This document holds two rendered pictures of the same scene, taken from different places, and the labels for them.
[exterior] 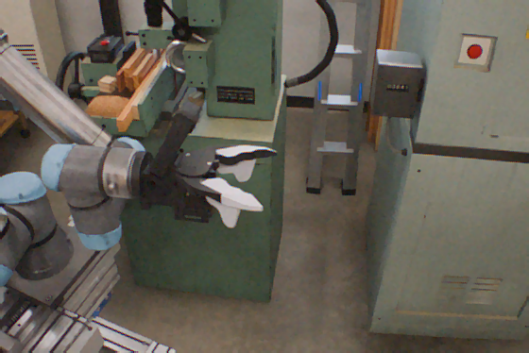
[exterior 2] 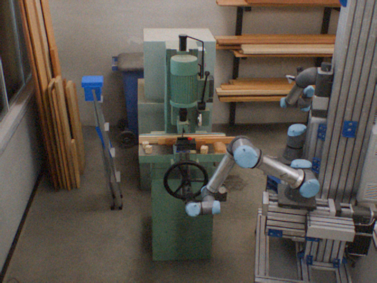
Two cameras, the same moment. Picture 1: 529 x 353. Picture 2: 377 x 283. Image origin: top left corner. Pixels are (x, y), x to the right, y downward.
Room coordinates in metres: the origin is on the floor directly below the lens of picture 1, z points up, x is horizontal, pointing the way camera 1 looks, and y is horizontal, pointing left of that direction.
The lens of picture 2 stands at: (2.13, 3.07, 2.32)
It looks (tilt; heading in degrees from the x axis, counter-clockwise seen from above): 27 degrees down; 257
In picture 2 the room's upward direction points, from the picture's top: 2 degrees clockwise
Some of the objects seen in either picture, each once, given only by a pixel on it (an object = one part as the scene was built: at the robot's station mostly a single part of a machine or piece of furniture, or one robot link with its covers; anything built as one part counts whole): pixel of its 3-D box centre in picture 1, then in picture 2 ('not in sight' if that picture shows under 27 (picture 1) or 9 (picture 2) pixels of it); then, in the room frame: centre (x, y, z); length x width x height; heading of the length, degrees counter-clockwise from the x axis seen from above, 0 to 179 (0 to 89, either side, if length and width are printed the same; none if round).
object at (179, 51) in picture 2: not in sight; (182, 47); (1.50, 0.21, 1.54); 0.08 x 0.08 x 0.17; 82
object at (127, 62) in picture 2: not in sight; (143, 99); (1.55, -1.56, 0.48); 0.64 x 0.54 x 0.97; 175
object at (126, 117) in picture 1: (150, 80); (196, 140); (1.42, 0.36, 0.92); 0.54 x 0.02 x 0.04; 172
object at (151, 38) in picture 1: (162, 37); (183, 125); (1.52, 0.33, 1.03); 0.14 x 0.07 x 0.09; 82
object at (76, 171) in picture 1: (80, 171); (307, 90); (0.59, 0.28, 1.21); 0.11 x 0.08 x 0.09; 82
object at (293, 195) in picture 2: not in sight; (297, 187); (0.95, 0.99, 0.87); 0.15 x 0.15 x 0.10
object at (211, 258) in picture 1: (206, 194); (179, 199); (1.50, 0.23, 0.36); 0.58 x 0.45 x 0.71; 82
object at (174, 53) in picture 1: (184, 57); (198, 119); (1.38, 0.24, 1.02); 0.12 x 0.03 x 0.12; 82
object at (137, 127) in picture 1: (132, 77); (183, 154); (1.53, 0.46, 0.87); 0.61 x 0.30 x 0.06; 172
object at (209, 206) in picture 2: not in sight; (210, 206); (1.50, 1.02, 0.83); 0.11 x 0.11 x 0.08; 81
